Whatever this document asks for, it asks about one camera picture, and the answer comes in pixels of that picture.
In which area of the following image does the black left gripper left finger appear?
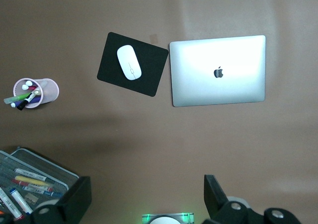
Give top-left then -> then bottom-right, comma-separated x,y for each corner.
32,175 -> 92,224

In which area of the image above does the pink mesh pen cup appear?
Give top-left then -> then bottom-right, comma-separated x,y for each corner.
12,77 -> 60,110

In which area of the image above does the green highlighter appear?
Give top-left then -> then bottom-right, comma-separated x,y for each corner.
3,91 -> 38,104

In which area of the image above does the red-capped white marker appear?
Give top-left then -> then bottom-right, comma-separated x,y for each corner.
0,187 -> 16,220

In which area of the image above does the black capped marker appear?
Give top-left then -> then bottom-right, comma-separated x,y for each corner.
16,94 -> 35,112

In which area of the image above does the silver laptop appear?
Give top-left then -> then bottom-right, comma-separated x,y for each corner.
168,34 -> 266,108

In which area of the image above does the black mouse pad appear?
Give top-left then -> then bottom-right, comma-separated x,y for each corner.
96,31 -> 169,98

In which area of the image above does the red-tipped white marker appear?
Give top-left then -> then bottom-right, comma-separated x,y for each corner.
11,178 -> 55,192

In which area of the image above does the blue-ended white marker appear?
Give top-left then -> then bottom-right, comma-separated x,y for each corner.
21,185 -> 63,198

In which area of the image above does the black wire mesh tray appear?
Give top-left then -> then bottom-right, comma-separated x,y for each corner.
0,147 -> 80,224

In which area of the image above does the blue-capped white marker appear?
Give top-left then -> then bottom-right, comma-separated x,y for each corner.
9,188 -> 33,221

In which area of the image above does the small grey flat piece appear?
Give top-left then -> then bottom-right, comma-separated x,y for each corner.
24,193 -> 38,205

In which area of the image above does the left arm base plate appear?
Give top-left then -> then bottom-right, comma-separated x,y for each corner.
141,212 -> 195,224

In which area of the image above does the white computer mouse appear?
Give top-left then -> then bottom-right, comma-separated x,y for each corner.
116,44 -> 143,81

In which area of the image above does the yellow marker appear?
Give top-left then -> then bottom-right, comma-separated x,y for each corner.
14,175 -> 52,188

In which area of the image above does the white printed marker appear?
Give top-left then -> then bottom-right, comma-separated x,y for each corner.
14,167 -> 48,182

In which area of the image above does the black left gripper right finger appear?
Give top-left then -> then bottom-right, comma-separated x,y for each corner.
202,174 -> 251,224

